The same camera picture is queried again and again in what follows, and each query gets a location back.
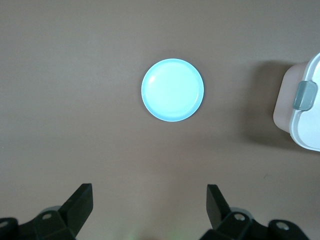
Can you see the white lidded storage box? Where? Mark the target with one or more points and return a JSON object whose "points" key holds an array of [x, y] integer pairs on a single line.
{"points": [[306, 120]]}

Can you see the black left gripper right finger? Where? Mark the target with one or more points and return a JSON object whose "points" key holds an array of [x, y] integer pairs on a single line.
{"points": [[225, 220]]}

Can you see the light blue round plate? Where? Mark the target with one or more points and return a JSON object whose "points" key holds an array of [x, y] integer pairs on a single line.
{"points": [[172, 90]]}

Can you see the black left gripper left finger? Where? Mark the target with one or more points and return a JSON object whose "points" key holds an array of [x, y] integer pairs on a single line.
{"points": [[72, 215]]}

